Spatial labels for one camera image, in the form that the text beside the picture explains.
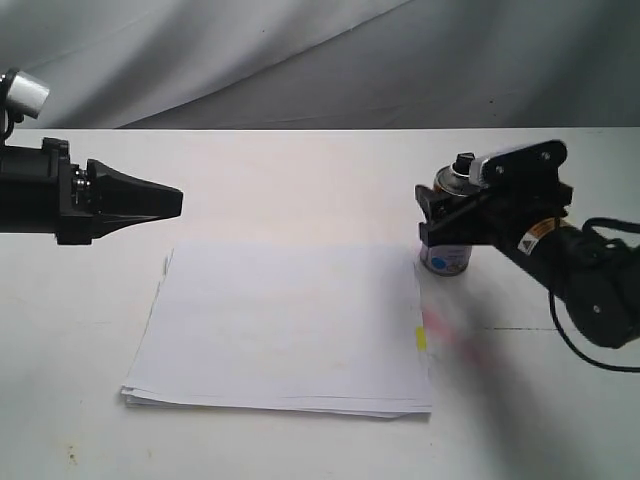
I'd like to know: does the silver spray can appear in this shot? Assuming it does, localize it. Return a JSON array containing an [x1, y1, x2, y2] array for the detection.
[[420, 152, 479, 276]]

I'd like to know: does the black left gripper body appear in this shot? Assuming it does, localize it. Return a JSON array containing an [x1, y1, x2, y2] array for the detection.
[[42, 137, 94, 245]]

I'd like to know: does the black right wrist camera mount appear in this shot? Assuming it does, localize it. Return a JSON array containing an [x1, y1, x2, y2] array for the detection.
[[468, 139, 568, 191]]

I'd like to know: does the white backdrop cloth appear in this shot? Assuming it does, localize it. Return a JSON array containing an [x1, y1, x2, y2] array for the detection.
[[1, 1, 639, 129]]

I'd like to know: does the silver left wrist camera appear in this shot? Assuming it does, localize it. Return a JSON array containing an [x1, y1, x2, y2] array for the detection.
[[1, 68, 50, 145]]

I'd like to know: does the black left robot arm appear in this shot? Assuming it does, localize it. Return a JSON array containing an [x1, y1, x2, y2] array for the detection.
[[1, 138, 183, 245]]

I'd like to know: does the white paper stack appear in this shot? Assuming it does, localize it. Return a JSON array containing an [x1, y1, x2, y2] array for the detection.
[[121, 243, 432, 418]]

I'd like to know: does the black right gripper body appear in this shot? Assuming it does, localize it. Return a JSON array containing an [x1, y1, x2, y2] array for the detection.
[[415, 182, 573, 248]]

